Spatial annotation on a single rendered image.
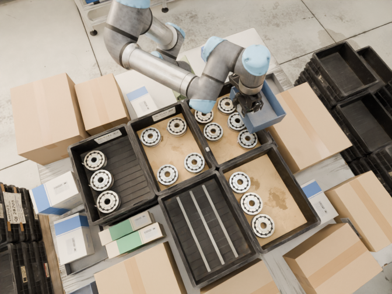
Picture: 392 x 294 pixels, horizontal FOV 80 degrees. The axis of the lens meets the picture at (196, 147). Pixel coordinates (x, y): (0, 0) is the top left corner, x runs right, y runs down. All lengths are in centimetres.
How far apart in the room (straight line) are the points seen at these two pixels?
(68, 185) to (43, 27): 236
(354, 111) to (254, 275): 149
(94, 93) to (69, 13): 202
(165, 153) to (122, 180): 25
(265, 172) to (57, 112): 110
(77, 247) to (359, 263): 125
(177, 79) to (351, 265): 105
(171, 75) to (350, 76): 164
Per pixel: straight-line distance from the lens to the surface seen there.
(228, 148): 123
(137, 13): 92
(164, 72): 79
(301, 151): 124
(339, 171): 153
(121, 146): 128
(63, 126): 136
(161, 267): 109
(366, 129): 215
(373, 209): 138
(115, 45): 91
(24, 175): 251
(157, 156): 122
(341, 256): 128
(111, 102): 137
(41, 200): 131
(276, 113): 107
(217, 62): 72
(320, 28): 318
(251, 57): 68
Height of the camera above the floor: 197
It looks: 70 degrees down
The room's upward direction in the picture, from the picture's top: straight up
